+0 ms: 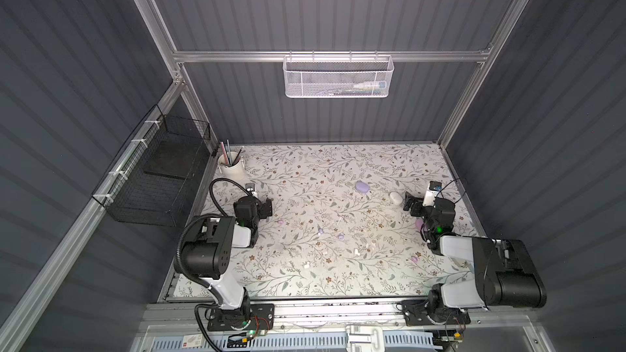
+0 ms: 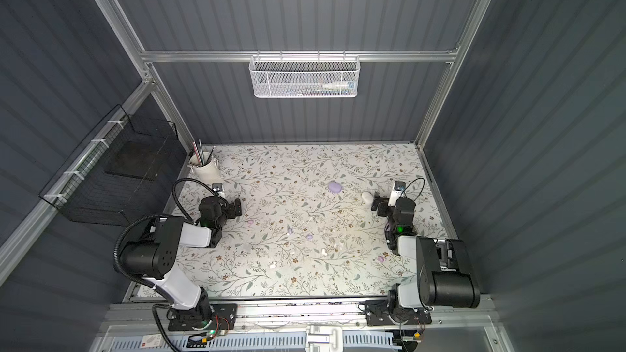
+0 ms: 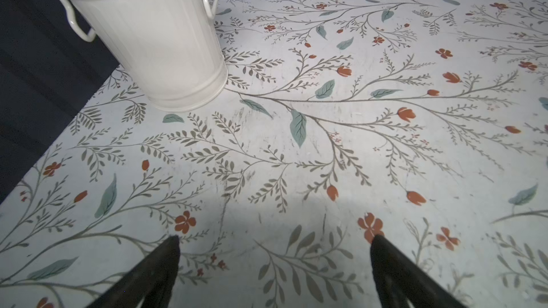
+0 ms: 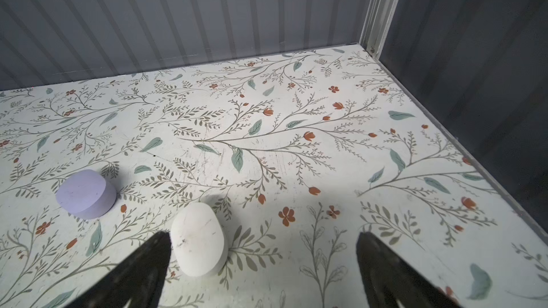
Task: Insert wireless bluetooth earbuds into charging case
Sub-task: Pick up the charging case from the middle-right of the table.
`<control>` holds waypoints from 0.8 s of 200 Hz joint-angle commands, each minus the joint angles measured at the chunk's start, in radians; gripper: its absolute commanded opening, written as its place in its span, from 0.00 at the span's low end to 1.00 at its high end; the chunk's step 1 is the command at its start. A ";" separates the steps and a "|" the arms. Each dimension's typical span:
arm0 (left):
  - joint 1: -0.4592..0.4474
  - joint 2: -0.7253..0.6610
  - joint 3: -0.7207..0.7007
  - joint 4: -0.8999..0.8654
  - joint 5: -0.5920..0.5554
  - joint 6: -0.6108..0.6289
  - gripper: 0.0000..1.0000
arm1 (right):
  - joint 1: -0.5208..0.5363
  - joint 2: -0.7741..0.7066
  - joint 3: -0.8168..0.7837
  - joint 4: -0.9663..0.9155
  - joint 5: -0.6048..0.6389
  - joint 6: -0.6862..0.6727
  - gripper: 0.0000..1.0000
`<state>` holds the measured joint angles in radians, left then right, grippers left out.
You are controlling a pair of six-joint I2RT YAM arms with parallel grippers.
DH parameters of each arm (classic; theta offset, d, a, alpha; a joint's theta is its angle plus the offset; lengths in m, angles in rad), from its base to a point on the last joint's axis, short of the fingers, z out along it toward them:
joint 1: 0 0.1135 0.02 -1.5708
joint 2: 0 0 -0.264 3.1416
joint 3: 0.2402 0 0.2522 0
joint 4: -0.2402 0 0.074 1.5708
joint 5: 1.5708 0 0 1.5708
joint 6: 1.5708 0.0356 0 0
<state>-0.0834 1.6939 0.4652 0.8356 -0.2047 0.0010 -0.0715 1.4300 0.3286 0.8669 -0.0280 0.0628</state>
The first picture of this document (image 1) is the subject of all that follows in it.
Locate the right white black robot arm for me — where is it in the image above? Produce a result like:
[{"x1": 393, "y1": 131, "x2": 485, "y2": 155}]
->
[{"x1": 403, "y1": 191, "x2": 547, "y2": 316}]

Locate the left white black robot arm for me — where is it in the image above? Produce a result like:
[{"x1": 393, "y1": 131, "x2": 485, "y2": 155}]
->
[{"x1": 174, "y1": 196, "x2": 273, "y2": 311}]

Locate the white closed earbud case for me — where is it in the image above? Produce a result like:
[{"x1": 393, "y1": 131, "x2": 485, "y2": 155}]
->
[{"x1": 389, "y1": 192, "x2": 404, "y2": 206}]

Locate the lavender closed earbud case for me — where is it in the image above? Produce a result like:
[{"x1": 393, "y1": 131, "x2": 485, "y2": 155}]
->
[{"x1": 355, "y1": 181, "x2": 370, "y2": 194}]

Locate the white pen holder cup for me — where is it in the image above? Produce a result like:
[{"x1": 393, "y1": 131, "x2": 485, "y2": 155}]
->
[{"x1": 218, "y1": 142, "x2": 248, "y2": 184}]

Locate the tube in white basket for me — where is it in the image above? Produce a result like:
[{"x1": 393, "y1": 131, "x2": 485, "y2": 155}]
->
[{"x1": 337, "y1": 81, "x2": 388, "y2": 95}]

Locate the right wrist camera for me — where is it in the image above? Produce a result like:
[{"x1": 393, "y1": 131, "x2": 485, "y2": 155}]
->
[{"x1": 422, "y1": 181, "x2": 443, "y2": 206}]

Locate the black wire mesh basket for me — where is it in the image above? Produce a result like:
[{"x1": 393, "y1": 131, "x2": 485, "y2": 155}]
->
[{"x1": 92, "y1": 108, "x2": 212, "y2": 227}]

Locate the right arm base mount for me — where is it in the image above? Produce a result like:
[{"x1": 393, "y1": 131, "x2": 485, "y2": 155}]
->
[{"x1": 398, "y1": 299, "x2": 471, "y2": 328}]

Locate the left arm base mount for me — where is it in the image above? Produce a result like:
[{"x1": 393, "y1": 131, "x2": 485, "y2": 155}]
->
[{"x1": 207, "y1": 304, "x2": 276, "y2": 332}]

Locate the white wire mesh basket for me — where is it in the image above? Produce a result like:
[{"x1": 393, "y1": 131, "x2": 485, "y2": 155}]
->
[{"x1": 282, "y1": 56, "x2": 395, "y2": 99}]

